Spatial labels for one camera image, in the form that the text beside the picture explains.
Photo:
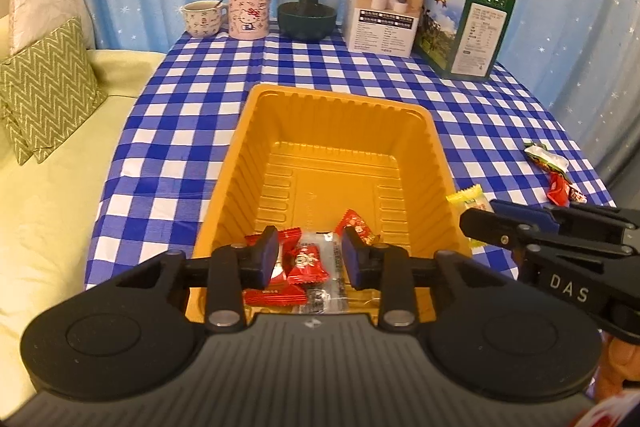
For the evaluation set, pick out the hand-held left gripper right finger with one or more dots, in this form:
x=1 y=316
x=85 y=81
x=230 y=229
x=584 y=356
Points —
x=350 y=259

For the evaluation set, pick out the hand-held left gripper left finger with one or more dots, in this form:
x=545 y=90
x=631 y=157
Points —
x=270 y=257

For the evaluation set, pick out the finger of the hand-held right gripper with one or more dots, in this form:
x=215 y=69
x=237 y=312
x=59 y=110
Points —
x=492 y=229
x=530 y=213

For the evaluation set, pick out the red snack packet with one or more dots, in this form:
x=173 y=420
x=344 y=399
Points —
x=559 y=191
x=275 y=296
x=357 y=227

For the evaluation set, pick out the small red candy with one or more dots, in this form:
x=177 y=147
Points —
x=306 y=264

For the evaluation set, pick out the yellow snack packet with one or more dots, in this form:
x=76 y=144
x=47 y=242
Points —
x=467 y=199

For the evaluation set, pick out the green white snack packet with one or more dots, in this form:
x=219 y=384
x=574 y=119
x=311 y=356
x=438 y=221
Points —
x=547 y=157

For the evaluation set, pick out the yellow plastic tray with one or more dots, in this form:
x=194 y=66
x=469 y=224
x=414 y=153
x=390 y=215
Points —
x=325 y=132

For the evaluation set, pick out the person's right hand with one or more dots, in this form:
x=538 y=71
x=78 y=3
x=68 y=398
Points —
x=620 y=367

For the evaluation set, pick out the dark candy wrapper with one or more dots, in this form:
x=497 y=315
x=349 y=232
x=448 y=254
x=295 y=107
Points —
x=577 y=197

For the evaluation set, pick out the red white clothing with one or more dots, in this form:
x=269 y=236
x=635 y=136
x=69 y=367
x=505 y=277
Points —
x=610 y=414

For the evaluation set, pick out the green cardboard box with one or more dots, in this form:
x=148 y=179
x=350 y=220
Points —
x=475 y=37

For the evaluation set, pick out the yellow-green sofa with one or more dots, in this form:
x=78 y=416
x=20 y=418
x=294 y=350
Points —
x=50 y=217

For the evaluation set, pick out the white cardboard box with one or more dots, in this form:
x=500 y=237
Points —
x=382 y=17

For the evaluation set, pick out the dark green glass jar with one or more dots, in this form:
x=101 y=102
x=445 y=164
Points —
x=307 y=19

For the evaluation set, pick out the floral ceramic cup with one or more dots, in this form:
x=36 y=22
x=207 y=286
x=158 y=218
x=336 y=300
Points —
x=200 y=22

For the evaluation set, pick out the pink cartoon thermos cup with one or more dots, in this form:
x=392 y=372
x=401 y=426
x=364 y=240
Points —
x=249 y=9

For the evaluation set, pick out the green zigzag cushion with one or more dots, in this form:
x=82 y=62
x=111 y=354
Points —
x=47 y=87

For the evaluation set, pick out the white cushion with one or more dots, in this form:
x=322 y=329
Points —
x=45 y=2

